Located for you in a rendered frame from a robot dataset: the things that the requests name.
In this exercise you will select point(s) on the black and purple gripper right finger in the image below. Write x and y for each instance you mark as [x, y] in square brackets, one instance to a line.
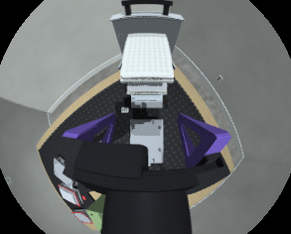
[213, 139]

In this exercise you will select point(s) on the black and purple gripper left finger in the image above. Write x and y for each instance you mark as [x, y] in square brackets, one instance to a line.
[88, 130]

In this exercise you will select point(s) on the black perforated breadboard table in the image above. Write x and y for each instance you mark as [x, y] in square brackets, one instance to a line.
[111, 100]

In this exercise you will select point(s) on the grey plate hotel rack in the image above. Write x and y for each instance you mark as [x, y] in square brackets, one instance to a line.
[147, 26]

